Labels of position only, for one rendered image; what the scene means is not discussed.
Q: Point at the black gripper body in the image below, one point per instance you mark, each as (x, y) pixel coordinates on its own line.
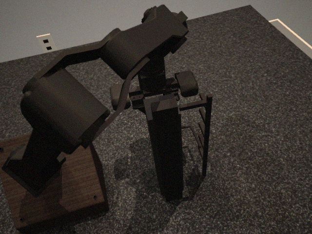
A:
(155, 83)

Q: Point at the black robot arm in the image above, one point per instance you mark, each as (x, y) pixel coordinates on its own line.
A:
(65, 115)

